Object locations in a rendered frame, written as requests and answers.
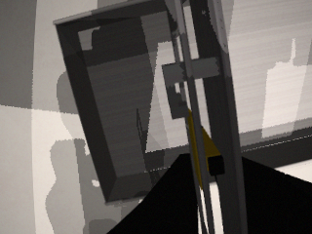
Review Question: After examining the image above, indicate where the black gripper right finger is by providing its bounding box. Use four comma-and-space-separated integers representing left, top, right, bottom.
242, 156, 312, 234

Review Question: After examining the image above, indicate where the grey rectangular roasting tin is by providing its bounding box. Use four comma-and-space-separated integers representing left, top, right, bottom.
52, 0, 312, 206

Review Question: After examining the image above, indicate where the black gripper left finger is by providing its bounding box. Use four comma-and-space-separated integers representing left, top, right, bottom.
106, 153, 199, 234

